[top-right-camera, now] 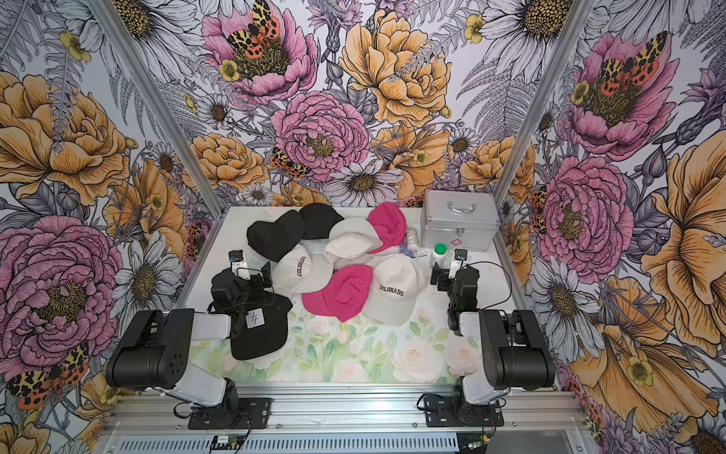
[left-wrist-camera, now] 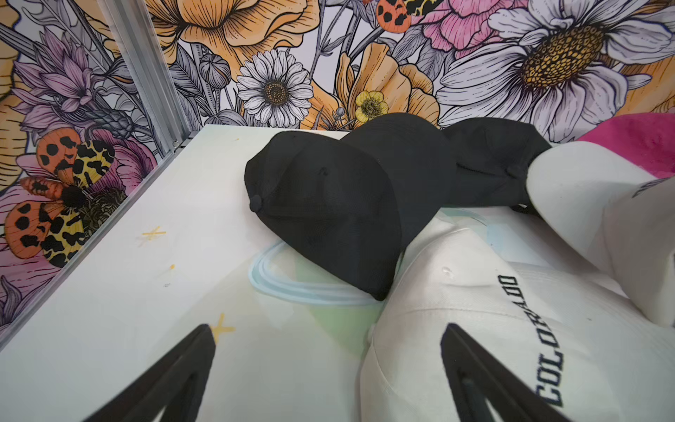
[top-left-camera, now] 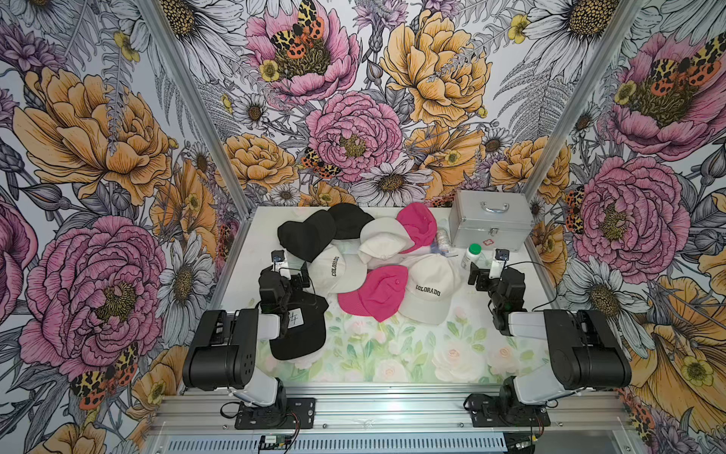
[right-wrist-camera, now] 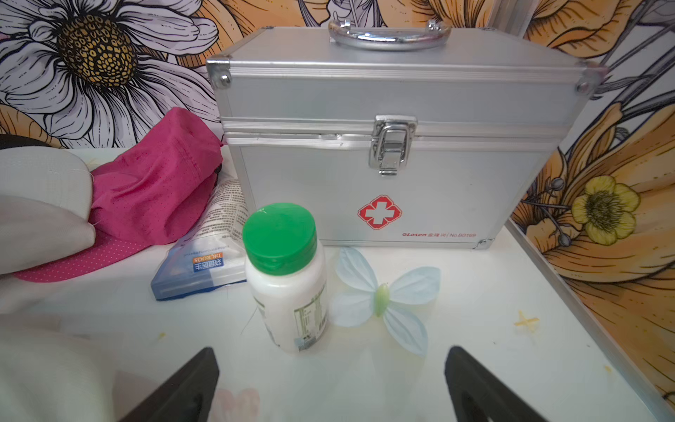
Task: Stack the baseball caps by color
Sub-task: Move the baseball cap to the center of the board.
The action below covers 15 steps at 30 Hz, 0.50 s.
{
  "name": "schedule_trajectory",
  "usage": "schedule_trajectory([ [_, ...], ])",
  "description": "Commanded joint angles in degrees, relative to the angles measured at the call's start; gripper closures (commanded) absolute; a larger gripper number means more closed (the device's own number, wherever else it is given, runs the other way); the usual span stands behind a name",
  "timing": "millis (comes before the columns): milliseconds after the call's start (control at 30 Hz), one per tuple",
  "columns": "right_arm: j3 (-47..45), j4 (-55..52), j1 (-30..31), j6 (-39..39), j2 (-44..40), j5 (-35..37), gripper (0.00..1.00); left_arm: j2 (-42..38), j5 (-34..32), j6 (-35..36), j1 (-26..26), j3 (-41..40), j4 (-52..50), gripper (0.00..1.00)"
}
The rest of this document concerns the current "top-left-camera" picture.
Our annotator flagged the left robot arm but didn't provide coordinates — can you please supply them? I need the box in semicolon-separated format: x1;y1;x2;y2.
183;266;310;410

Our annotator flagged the white bottle green lid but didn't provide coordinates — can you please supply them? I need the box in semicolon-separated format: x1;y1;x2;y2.
461;243;482;271

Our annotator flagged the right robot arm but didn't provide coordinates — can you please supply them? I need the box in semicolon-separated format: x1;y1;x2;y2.
468;265;631;414

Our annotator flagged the pink cap front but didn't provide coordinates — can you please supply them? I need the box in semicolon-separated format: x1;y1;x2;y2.
338;265;408;323

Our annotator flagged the floral table mat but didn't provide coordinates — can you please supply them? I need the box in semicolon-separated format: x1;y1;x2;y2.
257;293;549;385

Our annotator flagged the white blue tube package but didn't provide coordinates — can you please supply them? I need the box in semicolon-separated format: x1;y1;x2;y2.
436;222;454;257

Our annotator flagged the black cap back left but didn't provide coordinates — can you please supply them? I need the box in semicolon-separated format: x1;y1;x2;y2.
277;210;337;262

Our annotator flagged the plain white cap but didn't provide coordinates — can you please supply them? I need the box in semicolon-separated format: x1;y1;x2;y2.
357;218;414;270

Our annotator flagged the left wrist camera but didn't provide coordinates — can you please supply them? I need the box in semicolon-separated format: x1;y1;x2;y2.
270;250;290;278

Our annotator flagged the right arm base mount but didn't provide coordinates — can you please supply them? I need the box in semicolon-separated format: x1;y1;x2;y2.
463;393;550;429

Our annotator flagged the black cap with white logo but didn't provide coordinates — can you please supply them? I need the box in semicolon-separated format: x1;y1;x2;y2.
270;292;329;361

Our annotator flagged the black cap back centre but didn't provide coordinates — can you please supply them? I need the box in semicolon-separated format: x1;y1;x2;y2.
327;202;374;240

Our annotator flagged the white Colorado cap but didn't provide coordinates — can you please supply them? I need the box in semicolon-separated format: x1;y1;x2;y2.
308;245;368;296
398;253;461;325

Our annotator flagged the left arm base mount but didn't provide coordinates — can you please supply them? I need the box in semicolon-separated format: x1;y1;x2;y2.
234;397;317;431

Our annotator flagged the pink cap back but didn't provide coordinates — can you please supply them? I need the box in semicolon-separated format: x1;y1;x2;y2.
396;202;438;253

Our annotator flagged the pink cap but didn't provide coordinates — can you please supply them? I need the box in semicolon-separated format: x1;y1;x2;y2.
396;202;438;253
338;265;408;323

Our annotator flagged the silver first aid case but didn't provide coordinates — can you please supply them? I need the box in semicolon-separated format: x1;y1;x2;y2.
449;190;535;252

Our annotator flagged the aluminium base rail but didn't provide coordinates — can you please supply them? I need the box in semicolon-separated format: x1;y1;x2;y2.
143;383;648;453

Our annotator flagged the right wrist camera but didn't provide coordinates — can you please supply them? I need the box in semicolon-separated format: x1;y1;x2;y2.
490;249;510;279

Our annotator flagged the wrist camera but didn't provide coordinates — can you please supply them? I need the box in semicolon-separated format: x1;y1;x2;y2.
270;250;290;278
490;249;510;279

